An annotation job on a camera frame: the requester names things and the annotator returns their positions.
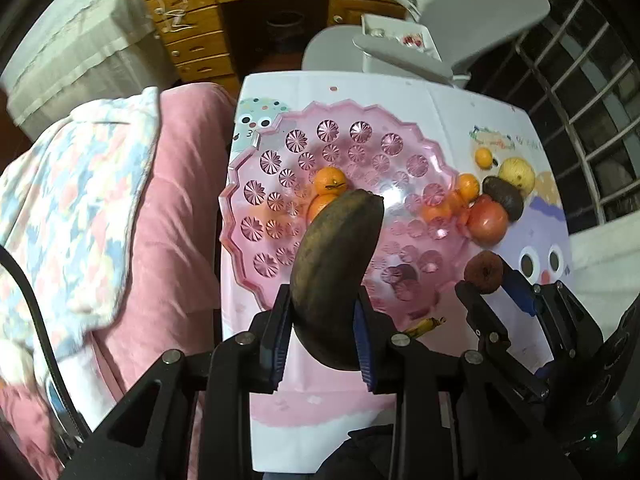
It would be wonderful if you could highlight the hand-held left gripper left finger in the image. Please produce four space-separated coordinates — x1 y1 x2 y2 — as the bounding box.
65 284 294 480

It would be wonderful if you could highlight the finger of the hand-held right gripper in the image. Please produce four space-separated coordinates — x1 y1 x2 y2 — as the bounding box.
455 281 549 404
502 265 602 362

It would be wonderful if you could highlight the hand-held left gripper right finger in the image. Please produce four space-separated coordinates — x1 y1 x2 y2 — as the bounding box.
352 295 581 480

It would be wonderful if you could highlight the wrinkled brown fruit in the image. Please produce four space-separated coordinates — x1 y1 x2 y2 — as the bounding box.
463 252 505 293

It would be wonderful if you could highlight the red apple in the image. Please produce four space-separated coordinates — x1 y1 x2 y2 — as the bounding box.
466 195 508 247

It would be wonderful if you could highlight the overripe dark banana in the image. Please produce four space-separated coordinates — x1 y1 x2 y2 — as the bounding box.
290 188 386 372

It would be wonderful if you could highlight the dark avocado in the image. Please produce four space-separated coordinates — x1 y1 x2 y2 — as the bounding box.
482 176 525 222

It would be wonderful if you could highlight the pink plastic fruit tray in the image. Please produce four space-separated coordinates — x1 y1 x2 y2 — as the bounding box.
218 101 473 323

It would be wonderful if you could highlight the large orange mandarin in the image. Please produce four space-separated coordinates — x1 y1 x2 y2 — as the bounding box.
456 173 481 204

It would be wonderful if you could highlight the yellow lemon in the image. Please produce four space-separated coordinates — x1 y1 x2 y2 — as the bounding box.
497 157 536 196

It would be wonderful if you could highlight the banana stem piece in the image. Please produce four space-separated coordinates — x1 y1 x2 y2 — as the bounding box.
402 317 447 339

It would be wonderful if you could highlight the pink blanket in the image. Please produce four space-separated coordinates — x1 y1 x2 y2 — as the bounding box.
0 85 236 480

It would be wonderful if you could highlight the white window grille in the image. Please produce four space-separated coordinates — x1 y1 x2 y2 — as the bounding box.
480 0 640 231

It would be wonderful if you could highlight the floral pastel blanket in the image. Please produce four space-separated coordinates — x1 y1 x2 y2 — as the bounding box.
0 87 161 361

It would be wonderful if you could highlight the grey office chair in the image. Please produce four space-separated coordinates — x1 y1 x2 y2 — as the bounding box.
302 0 551 88

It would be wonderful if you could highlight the white plastic tray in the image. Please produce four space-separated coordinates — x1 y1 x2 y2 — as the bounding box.
361 12 441 58

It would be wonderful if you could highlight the wooden desk with drawers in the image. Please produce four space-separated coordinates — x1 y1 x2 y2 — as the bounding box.
145 0 418 96

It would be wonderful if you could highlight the piano with white cover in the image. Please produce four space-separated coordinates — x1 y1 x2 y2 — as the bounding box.
0 0 176 128

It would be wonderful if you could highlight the black cable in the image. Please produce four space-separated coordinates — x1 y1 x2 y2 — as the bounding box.
0 245 93 441

